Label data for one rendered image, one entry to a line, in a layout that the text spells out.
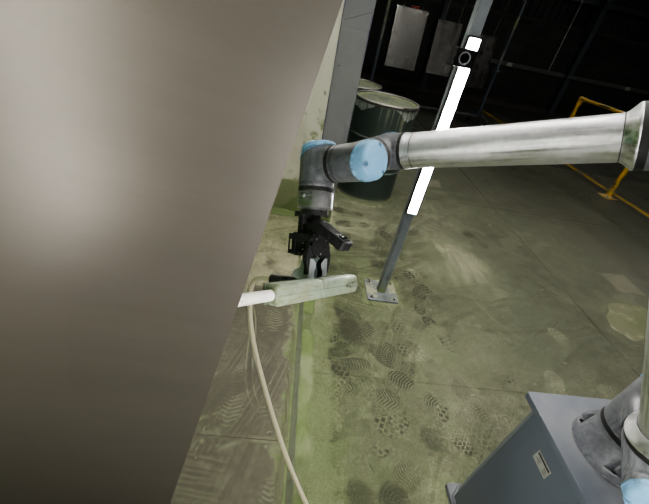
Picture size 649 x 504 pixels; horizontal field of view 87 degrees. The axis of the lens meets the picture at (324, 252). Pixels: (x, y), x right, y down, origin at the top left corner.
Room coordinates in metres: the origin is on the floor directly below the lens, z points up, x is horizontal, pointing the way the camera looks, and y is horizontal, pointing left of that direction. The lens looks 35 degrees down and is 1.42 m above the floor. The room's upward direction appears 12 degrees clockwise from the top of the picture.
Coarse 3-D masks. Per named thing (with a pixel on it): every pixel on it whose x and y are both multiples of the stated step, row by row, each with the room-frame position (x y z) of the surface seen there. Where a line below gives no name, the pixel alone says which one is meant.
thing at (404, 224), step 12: (480, 0) 1.71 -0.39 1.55; (492, 0) 1.72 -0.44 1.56; (480, 12) 1.71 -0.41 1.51; (468, 24) 1.75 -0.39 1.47; (480, 24) 1.71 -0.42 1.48; (444, 96) 1.74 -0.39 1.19; (408, 216) 1.71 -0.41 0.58; (408, 228) 1.72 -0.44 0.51; (396, 240) 1.71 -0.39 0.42; (396, 252) 1.71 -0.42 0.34; (384, 276) 1.71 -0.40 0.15; (384, 288) 1.71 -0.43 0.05
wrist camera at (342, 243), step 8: (312, 224) 0.74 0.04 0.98; (320, 224) 0.73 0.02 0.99; (328, 224) 0.75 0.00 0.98; (320, 232) 0.72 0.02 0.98; (328, 232) 0.71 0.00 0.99; (336, 232) 0.72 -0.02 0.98; (328, 240) 0.70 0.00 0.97; (336, 240) 0.69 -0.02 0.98; (344, 240) 0.69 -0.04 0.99; (336, 248) 0.68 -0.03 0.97; (344, 248) 0.68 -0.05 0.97
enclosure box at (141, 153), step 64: (0, 0) 0.24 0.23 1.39; (64, 0) 0.25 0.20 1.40; (128, 0) 0.26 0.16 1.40; (192, 0) 0.27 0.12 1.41; (256, 0) 0.28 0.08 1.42; (320, 0) 0.29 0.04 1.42; (0, 64) 0.24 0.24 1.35; (64, 64) 0.25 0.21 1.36; (128, 64) 0.26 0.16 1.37; (192, 64) 0.27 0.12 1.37; (256, 64) 0.28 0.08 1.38; (320, 64) 0.29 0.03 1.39; (0, 128) 0.24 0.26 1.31; (64, 128) 0.25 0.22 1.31; (128, 128) 0.26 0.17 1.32; (192, 128) 0.27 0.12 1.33; (256, 128) 0.28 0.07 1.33; (0, 192) 0.23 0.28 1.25; (64, 192) 0.24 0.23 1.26; (128, 192) 0.26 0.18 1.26; (192, 192) 0.27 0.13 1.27; (256, 192) 0.28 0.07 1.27; (0, 256) 0.23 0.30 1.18; (64, 256) 0.24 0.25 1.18; (128, 256) 0.25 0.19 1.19; (192, 256) 0.27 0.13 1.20; (0, 320) 0.22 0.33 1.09; (64, 320) 0.24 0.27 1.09; (128, 320) 0.25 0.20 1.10; (192, 320) 0.27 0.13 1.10; (0, 384) 0.22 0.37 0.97; (64, 384) 0.23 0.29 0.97; (128, 384) 0.25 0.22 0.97; (192, 384) 0.27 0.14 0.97; (0, 448) 0.20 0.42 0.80; (64, 448) 0.22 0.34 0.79; (128, 448) 0.24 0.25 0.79
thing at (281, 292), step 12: (276, 276) 0.73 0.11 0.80; (288, 276) 0.71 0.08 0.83; (324, 276) 0.69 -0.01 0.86; (336, 276) 0.70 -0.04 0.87; (348, 276) 0.72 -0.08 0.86; (264, 288) 0.54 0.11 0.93; (276, 288) 0.52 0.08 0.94; (288, 288) 0.54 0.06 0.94; (300, 288) 0.57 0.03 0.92; (312, 288) 0.60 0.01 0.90; (324, 288) 0.63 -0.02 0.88; (336, 288) 0.66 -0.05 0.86; (348, 288) 0.70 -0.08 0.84; (240, 300) 0.45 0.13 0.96; (252, 300) 0.47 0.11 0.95; (264, 300) 0.49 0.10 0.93; (276, 300) 0.51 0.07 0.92; (288, 300) 0.53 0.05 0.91; (300, 300) 0.56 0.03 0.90
